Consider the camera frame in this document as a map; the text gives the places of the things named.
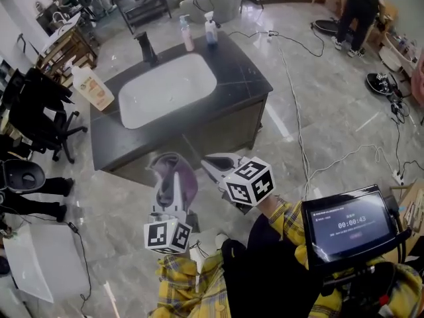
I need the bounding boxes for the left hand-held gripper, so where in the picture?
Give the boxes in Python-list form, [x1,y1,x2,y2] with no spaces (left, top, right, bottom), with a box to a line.
[143,170,199,255]

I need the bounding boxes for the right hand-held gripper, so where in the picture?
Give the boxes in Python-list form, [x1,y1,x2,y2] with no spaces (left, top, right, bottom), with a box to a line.
[201,153,276,215]

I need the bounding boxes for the purple cloth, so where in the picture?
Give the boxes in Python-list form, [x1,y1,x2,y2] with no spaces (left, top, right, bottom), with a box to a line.
[147,152,199,205]

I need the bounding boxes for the person's right forearm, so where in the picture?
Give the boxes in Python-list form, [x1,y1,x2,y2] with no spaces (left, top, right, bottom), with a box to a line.
[260,193,309,264]

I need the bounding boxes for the person's left forearm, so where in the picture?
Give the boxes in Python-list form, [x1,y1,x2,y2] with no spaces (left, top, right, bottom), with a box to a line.
[148,252,219,318]

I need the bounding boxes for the dark vanity cabinet black top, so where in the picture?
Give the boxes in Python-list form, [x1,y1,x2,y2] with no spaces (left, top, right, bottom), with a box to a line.
[89,30,274,188]

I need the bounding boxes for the white block cabinet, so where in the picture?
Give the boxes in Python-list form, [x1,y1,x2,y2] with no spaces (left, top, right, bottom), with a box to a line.
[3,222,90,304]

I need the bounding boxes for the person's white shoe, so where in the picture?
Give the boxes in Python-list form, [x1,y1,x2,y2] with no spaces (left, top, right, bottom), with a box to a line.
[214,233,230,250]

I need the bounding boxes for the white sink basin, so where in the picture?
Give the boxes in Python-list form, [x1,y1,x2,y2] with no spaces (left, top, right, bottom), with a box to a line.
[118,53,218,130]

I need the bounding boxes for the person's yellow plaid shirt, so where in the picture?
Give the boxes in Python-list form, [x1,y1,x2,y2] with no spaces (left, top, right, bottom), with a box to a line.
[195,253,233,318]

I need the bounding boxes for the person's black trousers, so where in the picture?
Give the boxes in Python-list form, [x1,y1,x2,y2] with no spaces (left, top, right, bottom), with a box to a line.
[220,213,324,318]

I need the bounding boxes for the large pump bottle orange label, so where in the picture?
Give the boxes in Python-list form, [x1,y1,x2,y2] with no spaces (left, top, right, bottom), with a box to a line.
[65,56,115,112]

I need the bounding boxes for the blue spray bottle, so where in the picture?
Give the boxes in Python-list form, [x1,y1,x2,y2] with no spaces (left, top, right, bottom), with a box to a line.
[204,11,219,46]

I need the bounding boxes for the black faucet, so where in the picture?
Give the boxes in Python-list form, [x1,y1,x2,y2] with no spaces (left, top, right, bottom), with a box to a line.
[133,31,160,66]

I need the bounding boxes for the black touchscreen display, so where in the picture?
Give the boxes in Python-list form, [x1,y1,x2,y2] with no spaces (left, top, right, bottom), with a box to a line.
[300,184,403,271]

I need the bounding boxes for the black hard-shell backpack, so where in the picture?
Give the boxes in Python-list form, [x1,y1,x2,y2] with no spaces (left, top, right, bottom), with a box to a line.
[0,159,46,195]

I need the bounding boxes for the black office chair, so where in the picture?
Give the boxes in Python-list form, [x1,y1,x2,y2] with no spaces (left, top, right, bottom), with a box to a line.
[1,67,89,164]

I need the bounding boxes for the grey armchair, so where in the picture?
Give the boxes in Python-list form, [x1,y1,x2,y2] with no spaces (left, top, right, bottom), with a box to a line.
[179,0,244,25]

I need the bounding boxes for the wooden shelf table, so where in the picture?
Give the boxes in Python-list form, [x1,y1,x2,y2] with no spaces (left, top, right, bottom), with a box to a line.
[34,13,99,87]

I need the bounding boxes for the black round tray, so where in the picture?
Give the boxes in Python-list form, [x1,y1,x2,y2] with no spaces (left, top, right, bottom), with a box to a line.
[366,72,397,96]

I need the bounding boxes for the white floor cable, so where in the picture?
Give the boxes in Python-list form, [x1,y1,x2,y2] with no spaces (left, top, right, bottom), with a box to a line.
[266,31,403,201]

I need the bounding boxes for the black floor cable with adapter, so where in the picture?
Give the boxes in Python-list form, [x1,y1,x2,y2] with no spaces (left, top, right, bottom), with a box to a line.
[19,213,93,316]

